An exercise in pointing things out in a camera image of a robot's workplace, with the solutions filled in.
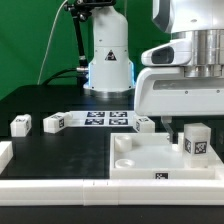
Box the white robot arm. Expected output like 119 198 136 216
84 0 224 117

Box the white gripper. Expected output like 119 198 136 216
134 67 224 143

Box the black cable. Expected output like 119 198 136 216
41 67 90 86

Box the white sheet with tags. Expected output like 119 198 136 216
69 111 134 127

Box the white cable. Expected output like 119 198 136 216
36 0 70 86

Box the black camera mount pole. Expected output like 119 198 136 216
64 0 116 86

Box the white square table top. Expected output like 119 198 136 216
109 133 215 180

